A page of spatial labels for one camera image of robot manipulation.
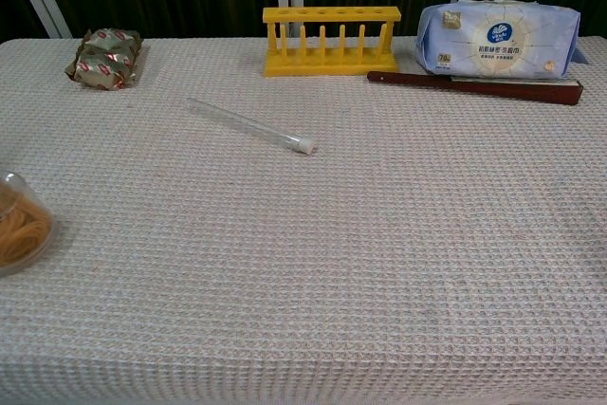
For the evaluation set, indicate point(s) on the white tube stopper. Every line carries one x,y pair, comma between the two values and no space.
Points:
306,146

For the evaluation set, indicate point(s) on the clear glass test tube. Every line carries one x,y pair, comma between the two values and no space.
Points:
242,123

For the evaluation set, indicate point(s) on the yellow plastic test tube rack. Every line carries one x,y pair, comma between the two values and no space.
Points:
327,63

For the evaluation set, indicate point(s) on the pink waffle tablecloth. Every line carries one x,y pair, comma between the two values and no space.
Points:
303,258

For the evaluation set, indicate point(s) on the dark red wooden stick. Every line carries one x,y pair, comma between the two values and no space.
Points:
450,84

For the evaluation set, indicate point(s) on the blue white tissue pack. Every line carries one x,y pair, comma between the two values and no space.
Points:
498,40

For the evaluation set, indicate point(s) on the clear jar of rubber bands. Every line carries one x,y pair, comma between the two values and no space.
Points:
21,234

